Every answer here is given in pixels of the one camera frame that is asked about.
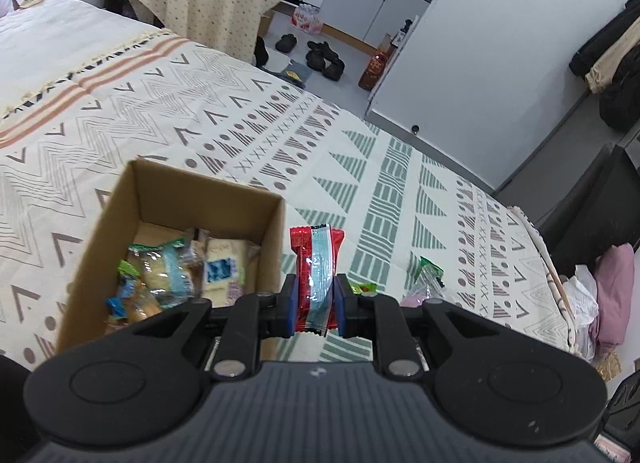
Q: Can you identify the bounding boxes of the pink cloth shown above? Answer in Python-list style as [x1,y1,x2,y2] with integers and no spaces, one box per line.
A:
[591,243,634,361]

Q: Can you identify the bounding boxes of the brown cardboard box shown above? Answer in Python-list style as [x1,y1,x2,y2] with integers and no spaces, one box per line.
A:
[55,157,288,359]

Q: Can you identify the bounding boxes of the red bottle pack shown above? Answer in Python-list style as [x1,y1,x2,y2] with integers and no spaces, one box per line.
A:
[291,4,323,35]

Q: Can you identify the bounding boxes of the light green snack packet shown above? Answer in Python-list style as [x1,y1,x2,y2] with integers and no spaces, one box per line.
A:
[349,282,376,295]

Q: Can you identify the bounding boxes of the black slipper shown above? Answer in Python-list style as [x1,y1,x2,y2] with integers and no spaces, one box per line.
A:
[274,34,297,54]

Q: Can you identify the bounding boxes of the dark green snack packet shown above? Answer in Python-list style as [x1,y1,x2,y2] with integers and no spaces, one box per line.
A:
[418,257,444,289]

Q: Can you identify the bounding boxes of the red oil jug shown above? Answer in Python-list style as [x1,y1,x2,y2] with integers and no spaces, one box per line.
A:
[358,50,388,91]

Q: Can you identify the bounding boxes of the hanging jackets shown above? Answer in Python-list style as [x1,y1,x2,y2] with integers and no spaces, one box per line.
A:
[568,0,639,132]

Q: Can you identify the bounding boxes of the yellow cake teal packet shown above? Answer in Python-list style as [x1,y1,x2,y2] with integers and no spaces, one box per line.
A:
[128,239,194,301]

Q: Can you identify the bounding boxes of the black chair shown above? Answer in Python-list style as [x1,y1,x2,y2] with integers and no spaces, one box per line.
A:
[540,144,639,278]

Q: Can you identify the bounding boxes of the white bed sheet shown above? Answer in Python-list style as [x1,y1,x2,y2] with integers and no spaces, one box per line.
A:
[1,0,160,114]

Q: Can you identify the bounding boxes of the pile of black shoes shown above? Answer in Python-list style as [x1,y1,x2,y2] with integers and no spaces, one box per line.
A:
[306,41,345,82]

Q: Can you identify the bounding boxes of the red blue striped snack packet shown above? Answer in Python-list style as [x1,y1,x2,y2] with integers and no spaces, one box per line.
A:
[290,224,345,336]

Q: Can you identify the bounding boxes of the blue candy packet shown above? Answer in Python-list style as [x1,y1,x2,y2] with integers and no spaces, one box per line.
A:
[106,261,162,325]

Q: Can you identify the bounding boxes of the patterned bed blanket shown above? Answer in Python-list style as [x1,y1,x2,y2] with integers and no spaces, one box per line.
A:
[1,30,576,368]

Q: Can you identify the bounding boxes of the purple round cake packet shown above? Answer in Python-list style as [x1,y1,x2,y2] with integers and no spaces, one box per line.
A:
[400,279,444,308]

